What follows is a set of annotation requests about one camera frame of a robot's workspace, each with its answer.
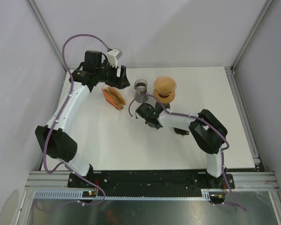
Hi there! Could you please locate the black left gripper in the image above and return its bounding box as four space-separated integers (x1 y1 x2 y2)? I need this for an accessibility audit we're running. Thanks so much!
95 60 129 90

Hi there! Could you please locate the orange coffee filter box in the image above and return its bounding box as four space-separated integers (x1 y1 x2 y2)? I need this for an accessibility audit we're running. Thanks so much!
101 85 120 111

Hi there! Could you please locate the olive green plastic dripper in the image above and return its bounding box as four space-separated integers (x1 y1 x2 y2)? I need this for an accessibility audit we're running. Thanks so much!
174 128 189 135

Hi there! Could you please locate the pink glass dripper cone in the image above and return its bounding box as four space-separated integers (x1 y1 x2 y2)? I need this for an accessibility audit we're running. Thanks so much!
153 75 178 97

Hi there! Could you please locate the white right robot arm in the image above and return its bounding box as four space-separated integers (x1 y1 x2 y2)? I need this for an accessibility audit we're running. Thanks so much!
135 103 229 188

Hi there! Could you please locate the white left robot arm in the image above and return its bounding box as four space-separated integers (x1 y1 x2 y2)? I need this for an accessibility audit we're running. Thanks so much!
35 49 130 188

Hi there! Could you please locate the brown paper filter stack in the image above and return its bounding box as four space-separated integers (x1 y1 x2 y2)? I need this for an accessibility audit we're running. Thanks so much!
108 86 126 110

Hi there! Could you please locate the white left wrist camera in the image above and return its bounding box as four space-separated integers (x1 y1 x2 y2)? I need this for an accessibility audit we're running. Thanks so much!
106 49 123 68

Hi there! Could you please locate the grey slotted cable duct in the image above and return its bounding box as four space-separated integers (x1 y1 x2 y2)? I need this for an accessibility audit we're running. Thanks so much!
32 188 211 200

